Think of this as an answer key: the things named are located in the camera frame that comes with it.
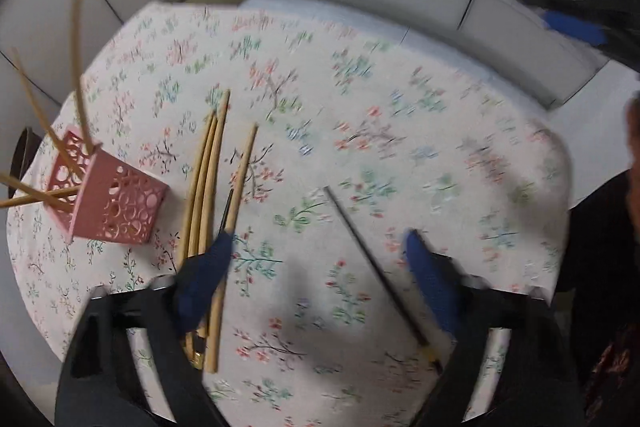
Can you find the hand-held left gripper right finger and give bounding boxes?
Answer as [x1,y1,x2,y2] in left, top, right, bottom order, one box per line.
[404,228,586,427]

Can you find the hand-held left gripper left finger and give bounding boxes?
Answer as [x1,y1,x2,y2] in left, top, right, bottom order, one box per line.
[54,229,236,427]

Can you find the pink perforated utensil holder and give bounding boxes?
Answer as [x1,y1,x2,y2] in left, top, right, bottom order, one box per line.
[47,127,168,245]

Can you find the floral tablecloth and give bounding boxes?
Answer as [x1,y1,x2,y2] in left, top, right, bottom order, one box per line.
[7,0,573,427]

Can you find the black chopstick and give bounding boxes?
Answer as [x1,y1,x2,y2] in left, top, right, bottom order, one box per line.
[322,185,445,375]
[192,188,236,370]

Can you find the person in dark clothes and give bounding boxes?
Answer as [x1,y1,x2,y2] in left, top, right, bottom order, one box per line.
[555,172,640,427]

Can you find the bamboo chopstick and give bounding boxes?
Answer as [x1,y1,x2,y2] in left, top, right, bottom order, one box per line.
[10,48,78,175]
[0,173,71,212]
[207,123,259,374]
[176,109,217,270]
[186,117,220,265]
[192,89,232,258]
[0,187,81,209]
[71,0,96,155]

